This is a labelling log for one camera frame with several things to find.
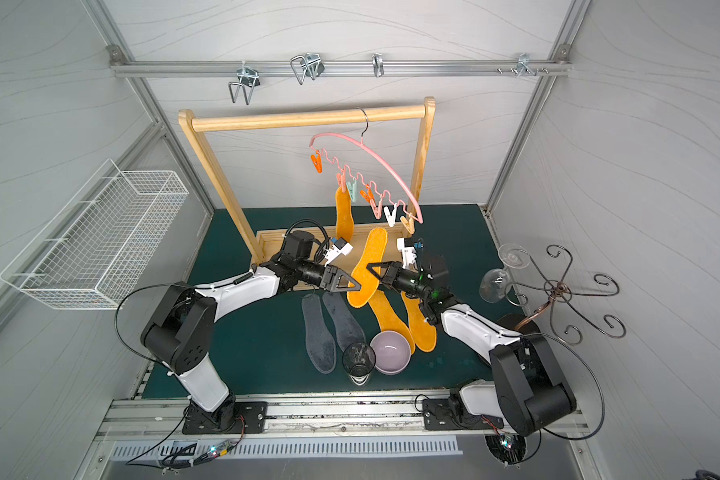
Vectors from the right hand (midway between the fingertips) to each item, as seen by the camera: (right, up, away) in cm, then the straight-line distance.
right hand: (366, 266), depth 79 cm
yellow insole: (+7, -18, +12) cm, 22 cm away
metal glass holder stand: (+41, -4, -17) cm, 44 cm away
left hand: (-2, -6, -3) cm, 7 cm away
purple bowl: (+8, -25, +5) cm, 27 cm away
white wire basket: (-64, +3, -12) cm, 65 cm away
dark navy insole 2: (-14, -22, +8) cm, 27 cm away
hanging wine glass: (+33, +4, -12) cm, 36 cm away
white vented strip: (-43, -34, -21) cm, 58 cm away
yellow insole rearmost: (-7, +14, +12) cm, 20 cm away
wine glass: (+33, -5, -3) cm, 33 cm away
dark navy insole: (-6, -20, +10) cm, 23 cm away
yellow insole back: (+2, +3, +1) cm, 4 cm away
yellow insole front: (+17, -21, +9) cm, 29 cm away
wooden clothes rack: (-39, +5, +30) cm, 50 cm away
